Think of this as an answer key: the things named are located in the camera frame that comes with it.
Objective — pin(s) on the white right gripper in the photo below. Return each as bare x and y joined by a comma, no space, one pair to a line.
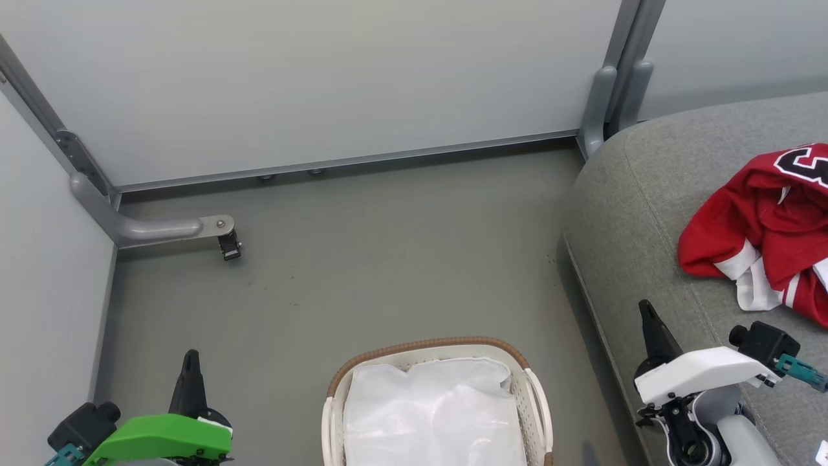
698,372

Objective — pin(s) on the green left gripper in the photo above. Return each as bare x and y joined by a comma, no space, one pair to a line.
162,437

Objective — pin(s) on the red jersey with white trim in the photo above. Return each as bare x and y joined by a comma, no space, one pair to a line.
776,233

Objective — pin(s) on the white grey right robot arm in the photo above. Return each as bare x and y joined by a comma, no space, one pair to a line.
744,440

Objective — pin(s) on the grey fabric sofa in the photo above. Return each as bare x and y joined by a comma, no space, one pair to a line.
634,213

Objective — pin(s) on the grey partition foot with plate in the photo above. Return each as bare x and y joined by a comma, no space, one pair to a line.
155,228

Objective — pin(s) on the cream laundry basket, brown rim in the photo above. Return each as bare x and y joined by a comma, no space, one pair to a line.
427,346

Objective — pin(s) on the white basket liner bag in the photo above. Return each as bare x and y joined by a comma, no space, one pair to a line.
433,414

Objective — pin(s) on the grey curved corner foot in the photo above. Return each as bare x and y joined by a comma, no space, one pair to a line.
635,90
596,110

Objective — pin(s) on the grey metal hinge plate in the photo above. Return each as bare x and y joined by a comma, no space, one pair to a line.
81,162

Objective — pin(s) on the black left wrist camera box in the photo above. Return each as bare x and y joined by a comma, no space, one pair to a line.
84,424

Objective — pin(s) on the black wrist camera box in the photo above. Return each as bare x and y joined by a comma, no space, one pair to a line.
766,346
84,424

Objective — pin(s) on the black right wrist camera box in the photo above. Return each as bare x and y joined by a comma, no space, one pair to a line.
766,346

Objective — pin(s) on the teal left camera plug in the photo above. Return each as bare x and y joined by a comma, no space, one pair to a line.
61,456

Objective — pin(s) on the teal camera plug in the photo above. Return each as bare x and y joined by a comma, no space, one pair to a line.
805,374
61,456

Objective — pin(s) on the teal right camera plug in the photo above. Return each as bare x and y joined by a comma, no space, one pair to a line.
805,374

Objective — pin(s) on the grey partition floor rail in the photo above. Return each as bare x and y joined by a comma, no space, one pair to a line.
349,160

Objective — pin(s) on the grey partition corner post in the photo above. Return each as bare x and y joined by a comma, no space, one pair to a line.
649,26
622,32

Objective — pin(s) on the grey slanted partition post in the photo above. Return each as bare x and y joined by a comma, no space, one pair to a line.
39,110

